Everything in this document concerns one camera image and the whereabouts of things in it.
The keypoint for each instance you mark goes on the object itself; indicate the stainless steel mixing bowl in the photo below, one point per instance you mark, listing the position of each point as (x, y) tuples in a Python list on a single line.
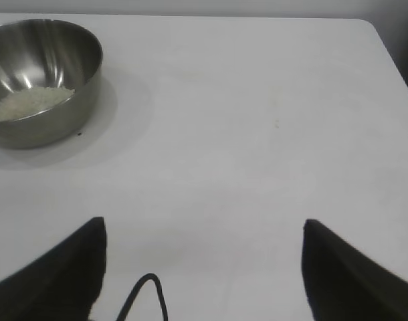
[(57, 127)]

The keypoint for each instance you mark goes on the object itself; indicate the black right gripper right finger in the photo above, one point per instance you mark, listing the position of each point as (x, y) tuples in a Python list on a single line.
[(344, 284)]

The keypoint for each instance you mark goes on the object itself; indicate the white uncooked rice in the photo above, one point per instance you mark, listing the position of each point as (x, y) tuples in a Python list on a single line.
[(28, 102)]

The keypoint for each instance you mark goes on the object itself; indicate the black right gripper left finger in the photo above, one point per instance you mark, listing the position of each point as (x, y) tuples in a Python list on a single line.
[(57, 281)]

